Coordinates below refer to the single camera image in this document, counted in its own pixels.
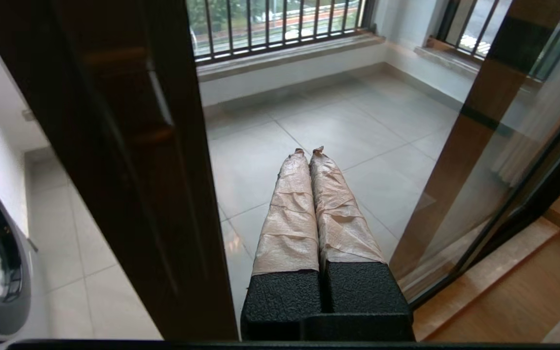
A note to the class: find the short black balcony railing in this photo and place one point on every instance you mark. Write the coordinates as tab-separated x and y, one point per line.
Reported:
474	29

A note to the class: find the brown framed sliding glass door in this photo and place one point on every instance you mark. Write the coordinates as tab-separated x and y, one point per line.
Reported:
163	218

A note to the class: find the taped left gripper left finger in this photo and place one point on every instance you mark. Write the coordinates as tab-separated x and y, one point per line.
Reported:
287	233

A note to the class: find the long grey stone sill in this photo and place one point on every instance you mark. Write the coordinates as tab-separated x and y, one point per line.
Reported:
285	57

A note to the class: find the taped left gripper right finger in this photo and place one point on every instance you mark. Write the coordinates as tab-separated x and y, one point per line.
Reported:
348	243

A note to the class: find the short grey stone sill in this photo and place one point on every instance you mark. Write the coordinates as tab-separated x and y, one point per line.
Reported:
455	57

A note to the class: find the beige pleated curtain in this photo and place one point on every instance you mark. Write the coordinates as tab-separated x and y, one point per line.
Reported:
542	121

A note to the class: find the brown framed fixed glass door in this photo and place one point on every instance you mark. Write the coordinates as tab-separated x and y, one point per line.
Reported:
464	160

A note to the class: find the long black balcony railing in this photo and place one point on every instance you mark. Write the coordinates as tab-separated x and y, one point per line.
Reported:
280	41

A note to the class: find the dark framed sliding glass door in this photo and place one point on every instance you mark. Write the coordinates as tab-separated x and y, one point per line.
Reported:
542	204

